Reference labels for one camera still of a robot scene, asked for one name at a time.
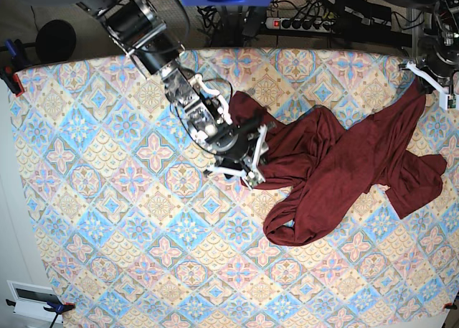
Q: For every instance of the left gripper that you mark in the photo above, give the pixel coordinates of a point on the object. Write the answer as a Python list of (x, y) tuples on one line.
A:
[(437, 70)]

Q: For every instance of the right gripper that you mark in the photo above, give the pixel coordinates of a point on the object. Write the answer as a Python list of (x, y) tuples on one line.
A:
[(239, 149)]

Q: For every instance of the dark red t-shirt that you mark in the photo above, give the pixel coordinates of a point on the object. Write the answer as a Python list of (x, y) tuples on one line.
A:
[(328, 167)]

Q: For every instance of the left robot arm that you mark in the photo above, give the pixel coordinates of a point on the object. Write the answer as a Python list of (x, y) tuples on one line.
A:
[(438, 45)]

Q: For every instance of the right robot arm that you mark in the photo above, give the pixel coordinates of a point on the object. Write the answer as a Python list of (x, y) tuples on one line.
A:
[(136, 27)]

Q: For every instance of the patterned tablecloth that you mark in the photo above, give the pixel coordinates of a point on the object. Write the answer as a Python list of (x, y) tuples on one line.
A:
[(134, 235)]

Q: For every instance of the white power strip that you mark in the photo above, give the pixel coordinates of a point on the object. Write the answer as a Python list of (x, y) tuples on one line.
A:
[(299, 25)]

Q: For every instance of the black round stool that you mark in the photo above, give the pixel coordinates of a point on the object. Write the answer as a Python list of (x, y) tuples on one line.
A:
[(55, 42)]

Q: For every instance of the lower right table clamp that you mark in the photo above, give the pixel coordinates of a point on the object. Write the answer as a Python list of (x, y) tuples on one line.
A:
[(450, 306)]

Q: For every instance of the table clamp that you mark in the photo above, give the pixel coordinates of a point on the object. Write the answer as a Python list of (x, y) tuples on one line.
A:
[(450, 306), (8, 73), (54, 308)]

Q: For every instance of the upper left table clamp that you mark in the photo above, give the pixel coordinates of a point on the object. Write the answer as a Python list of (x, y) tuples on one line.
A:
[(8, 73)]

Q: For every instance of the lower left table clamp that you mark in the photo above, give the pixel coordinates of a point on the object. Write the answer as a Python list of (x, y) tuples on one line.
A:
[(54, 308)]

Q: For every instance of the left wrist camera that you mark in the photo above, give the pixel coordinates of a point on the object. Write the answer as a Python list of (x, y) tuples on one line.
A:
[(448, 101)]

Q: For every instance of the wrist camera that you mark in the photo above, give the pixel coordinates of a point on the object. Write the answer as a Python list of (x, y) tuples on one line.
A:
[(253, 179), (448, 101)]

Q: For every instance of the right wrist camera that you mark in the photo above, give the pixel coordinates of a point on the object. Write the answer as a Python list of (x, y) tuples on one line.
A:
[(253, 179)]

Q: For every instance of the white wall outlet box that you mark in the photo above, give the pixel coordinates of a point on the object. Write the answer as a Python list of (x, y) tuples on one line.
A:
[(31, 299)]

